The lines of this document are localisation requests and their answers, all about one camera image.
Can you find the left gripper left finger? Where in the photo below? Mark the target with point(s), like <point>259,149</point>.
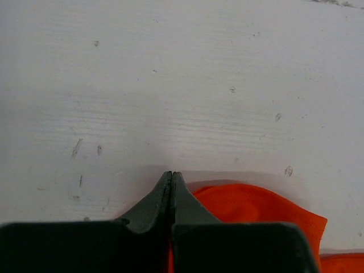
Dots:
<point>143,242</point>

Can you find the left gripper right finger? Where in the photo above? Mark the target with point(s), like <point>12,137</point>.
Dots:
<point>191,227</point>

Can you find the orange t shirt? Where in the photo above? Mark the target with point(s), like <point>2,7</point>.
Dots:
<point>261,231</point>

